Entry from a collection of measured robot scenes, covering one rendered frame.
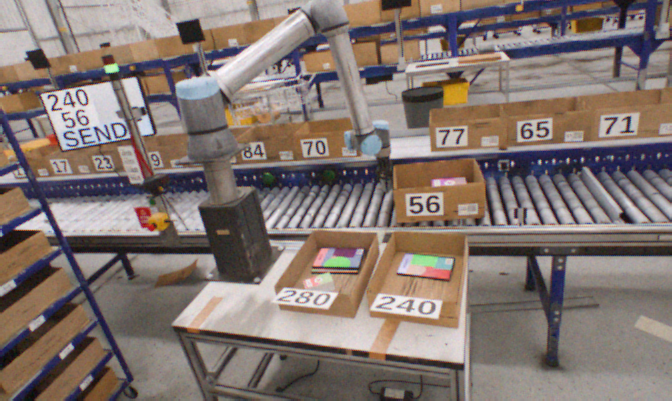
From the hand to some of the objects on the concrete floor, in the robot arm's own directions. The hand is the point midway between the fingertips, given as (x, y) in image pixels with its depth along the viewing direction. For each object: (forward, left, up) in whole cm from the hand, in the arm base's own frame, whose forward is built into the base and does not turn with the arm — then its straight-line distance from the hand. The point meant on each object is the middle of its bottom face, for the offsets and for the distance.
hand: (387, 190), depth 206 cm
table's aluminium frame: (-63, +16, -85) cm, 107 cm away
